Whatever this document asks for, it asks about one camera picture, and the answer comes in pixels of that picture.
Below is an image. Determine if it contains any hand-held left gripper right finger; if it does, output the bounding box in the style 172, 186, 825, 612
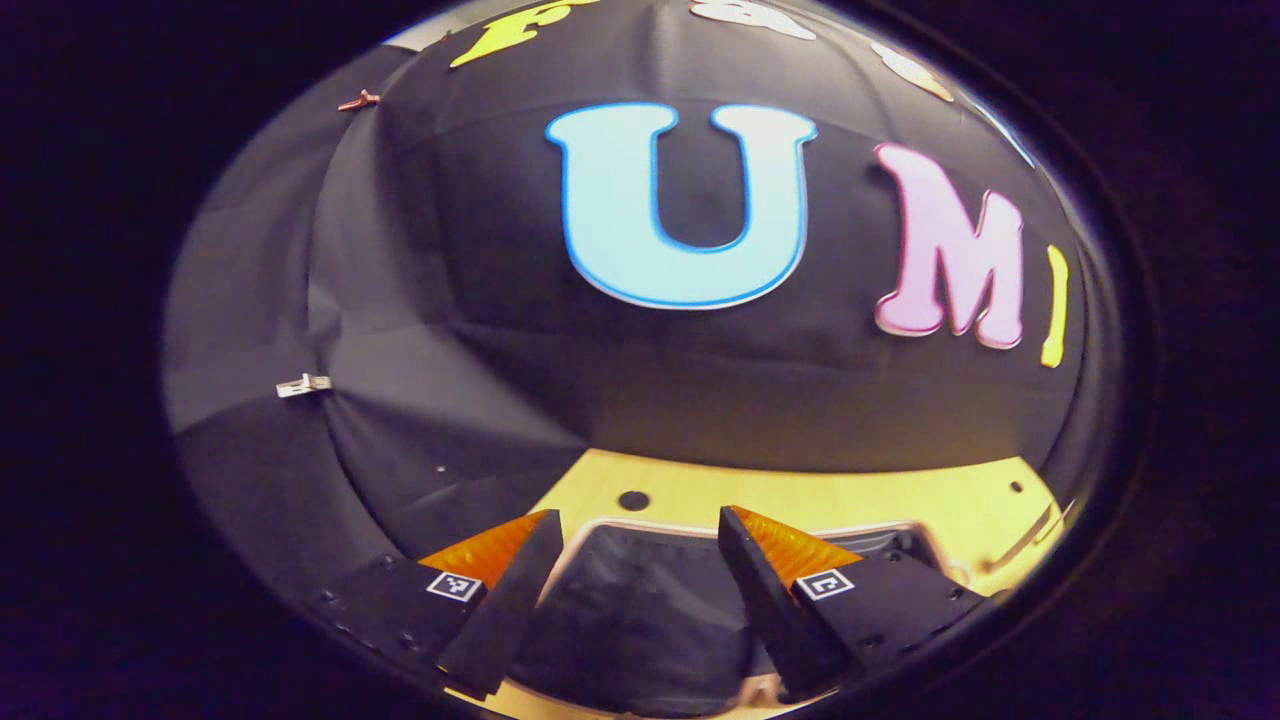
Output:
717, 505, 988, 704

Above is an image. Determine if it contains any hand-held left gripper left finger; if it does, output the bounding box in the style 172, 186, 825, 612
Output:
315, 508, 564, 701

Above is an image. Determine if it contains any pale pink hard-shell suitcase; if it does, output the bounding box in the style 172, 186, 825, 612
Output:
500, 515, 986, 719

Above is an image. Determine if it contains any black backdrop cloth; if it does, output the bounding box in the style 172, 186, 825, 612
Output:
165, 0, 1113, 601

